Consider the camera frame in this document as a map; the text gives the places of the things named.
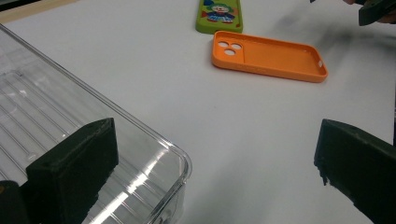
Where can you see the clear plastic storage box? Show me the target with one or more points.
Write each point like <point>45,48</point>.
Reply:
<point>37,93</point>

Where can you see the wooden table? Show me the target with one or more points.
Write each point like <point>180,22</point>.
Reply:
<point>18,14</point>

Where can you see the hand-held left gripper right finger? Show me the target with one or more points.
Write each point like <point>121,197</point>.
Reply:
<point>361,165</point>

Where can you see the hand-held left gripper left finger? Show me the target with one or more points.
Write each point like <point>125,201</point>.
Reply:
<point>71,168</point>

